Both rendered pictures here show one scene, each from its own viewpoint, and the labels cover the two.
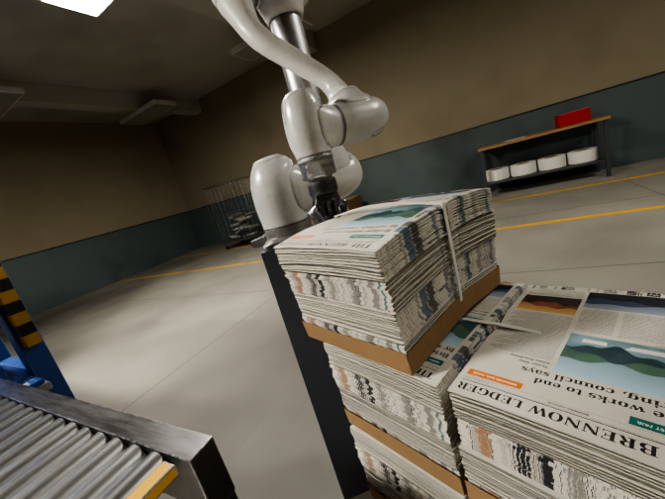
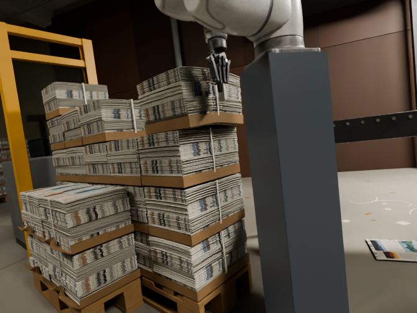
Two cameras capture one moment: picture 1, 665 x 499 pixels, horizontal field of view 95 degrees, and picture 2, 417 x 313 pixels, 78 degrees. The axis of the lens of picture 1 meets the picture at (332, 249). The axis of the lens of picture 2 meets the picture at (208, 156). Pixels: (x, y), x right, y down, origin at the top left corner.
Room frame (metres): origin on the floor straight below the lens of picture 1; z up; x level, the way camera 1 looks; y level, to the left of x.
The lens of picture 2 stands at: (1.83, -0.28, 0.78)
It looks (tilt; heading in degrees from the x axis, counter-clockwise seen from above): 4 degrees down; 170
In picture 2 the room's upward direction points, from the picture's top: 7 degrees counter-clockwise
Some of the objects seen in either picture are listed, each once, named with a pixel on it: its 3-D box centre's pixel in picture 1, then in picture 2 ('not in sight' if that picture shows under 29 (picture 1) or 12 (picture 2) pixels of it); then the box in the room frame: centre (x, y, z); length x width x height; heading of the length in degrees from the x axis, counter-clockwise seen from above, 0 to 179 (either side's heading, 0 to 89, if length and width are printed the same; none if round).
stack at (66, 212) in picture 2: not in sight; (75, 243); (0.32, -0.82, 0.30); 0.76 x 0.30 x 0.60; 38
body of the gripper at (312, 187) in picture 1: (325, 196); (218, 53); (0.80, -0.02, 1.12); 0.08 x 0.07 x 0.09; 128
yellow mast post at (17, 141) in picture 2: not in sight; (17, 143); (-0.44, -1.40, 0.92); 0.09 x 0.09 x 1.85; 38
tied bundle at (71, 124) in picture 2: not in sight; (99, 128); (-0.06, -0.69, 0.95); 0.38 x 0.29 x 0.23; 127
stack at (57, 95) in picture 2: not in sight; (87, 171); (-0.30, -0.87, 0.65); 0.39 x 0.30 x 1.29; 128
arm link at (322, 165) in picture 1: (317, 168); (215, 34); (0.80, -0.02, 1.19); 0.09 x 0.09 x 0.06
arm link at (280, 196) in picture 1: (279, 189); (272, 9); (1.04, 0.12, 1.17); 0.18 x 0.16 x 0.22; 115
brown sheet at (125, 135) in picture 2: not in sight; (123, 136); (0.17, -0.51, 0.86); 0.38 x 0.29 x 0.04; 129
